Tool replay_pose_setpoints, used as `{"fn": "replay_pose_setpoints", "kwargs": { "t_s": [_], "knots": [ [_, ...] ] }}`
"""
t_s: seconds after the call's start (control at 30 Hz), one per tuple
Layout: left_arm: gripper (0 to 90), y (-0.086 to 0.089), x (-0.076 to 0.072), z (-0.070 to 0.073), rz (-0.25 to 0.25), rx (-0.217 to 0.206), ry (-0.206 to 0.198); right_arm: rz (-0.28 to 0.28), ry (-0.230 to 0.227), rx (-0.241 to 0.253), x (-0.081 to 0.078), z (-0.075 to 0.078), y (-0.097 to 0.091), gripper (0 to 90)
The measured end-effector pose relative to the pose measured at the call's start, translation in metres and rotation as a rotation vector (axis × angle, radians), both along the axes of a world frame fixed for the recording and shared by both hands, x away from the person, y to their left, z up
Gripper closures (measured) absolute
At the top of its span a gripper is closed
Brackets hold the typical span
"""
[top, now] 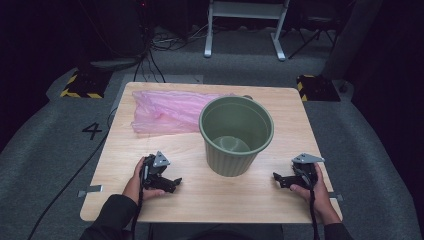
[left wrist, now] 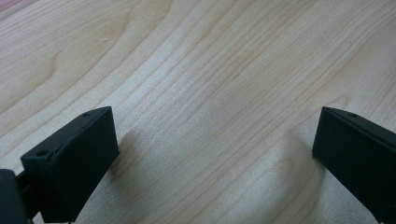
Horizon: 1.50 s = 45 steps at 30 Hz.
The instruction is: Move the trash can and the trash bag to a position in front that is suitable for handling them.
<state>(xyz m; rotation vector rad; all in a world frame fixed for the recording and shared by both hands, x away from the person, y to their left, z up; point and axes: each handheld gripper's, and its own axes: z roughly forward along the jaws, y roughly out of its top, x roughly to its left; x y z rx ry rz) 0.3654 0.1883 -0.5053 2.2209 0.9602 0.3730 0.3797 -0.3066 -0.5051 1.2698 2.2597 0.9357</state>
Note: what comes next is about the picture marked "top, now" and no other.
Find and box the person's right hand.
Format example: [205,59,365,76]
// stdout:
[289,163,343,226]

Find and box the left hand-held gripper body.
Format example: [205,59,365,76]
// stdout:
[139,150,171,188]

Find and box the pink plastic bag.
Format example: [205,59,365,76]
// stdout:
[130,89,234,135]

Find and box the right hand-held gripper cable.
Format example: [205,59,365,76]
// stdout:
[309,186,320,240]

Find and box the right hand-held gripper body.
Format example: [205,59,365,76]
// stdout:
[292,153,325,189]

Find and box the long black floor cable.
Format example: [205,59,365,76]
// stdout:
[27,108,118,240]

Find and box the grey curtain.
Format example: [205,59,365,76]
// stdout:
[321,0,384,81]

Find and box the black tripod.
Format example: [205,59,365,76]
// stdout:
[288,14,338,61]

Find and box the tangle of black cables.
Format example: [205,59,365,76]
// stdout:
[132,23,209,84]

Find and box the white metal stand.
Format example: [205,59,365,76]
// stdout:
[203,0,290,62]

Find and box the left hand-held gripper cable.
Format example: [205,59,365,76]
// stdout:
[130,186,145,240]

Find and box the person's left hand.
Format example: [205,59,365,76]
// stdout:
[122,156,166,206]

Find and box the green ribbed trash bin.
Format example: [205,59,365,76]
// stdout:
[198,95,275,178]

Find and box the hand-held gripper cable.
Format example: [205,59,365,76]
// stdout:
[130,186,145,240]
[309,186,320,240]

